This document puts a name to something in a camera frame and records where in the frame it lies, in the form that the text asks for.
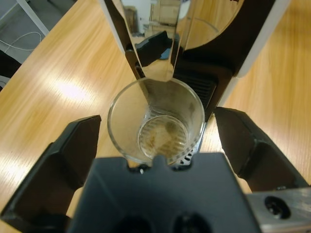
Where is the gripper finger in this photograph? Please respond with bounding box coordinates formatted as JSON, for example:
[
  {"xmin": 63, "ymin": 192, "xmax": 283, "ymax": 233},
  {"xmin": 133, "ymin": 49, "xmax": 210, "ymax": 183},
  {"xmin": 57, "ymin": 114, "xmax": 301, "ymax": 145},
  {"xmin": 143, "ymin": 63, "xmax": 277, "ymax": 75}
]
[
  {"xmin": 213, "ymin": 106, "xmax": 311, "ymax": 195},
  {"xmin": 0, "ymin": 114, "xmax": 103, "ymax": 233}
]

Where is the clear drinking glass red logo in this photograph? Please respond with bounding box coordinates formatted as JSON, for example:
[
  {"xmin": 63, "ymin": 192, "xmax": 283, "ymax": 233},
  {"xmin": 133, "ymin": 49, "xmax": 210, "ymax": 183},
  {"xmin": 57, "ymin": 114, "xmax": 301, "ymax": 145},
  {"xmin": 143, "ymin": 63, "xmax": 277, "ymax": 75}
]
[{"xmin": 107, "ymin": 78, "xmax": 206, "ymax": 168}]

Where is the white capsule coffee machine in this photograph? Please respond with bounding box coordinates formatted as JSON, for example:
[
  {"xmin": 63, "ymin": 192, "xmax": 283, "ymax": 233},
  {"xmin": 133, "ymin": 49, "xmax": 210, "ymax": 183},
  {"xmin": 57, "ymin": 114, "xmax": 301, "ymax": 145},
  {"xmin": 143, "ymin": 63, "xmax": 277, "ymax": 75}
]
[{"xmin": 98, "ymin": 0, "xmax": 291, "ymax": 168}]

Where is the bystander in dark clothes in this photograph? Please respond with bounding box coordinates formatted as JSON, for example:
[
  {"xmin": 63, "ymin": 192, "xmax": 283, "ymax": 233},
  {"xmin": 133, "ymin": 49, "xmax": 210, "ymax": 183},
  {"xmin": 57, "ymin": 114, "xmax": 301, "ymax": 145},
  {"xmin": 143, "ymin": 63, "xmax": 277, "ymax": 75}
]
[{"xmin": 0, "ymin": 49, "xmax": 23, "ymax": 84}]

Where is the slim white metal leg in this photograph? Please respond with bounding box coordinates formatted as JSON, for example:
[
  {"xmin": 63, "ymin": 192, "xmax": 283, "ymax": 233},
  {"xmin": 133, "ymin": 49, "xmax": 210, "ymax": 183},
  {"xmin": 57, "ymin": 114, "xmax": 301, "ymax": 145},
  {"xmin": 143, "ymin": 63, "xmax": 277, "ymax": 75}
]
[{"xmin": 16, "ymin": 0, "xmax": 51, "ymax": 37}]

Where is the white floor cable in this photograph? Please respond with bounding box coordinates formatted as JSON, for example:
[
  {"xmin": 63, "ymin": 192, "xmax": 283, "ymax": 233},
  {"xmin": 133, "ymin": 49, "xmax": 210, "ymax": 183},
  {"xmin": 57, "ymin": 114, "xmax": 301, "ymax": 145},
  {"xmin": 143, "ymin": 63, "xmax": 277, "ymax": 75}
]
[{"xmin": 0, "ymin": 31, "xmax": 47, "ymax": 52}]

